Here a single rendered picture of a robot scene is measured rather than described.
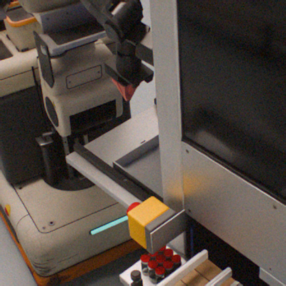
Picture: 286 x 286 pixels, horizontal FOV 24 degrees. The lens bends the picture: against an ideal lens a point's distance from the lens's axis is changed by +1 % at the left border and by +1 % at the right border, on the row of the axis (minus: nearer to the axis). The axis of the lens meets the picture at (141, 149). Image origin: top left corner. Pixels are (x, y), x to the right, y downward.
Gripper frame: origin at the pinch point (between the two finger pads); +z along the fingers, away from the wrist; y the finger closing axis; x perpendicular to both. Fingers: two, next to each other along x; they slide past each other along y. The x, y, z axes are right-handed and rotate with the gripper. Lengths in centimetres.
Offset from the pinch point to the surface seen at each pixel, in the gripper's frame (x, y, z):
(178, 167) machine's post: -13.3, 29.1, -10.0
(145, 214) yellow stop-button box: -20.2, 27.9, 0.2
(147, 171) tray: -0.7, 8.5, 18.9
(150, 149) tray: 5.5, 2.9, 19.6
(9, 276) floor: -17, -47, 117
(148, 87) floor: 106, -100, 128
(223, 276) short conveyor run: -17.2, 46.6, 3.5
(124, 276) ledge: -26.4, 28.8, 15.3
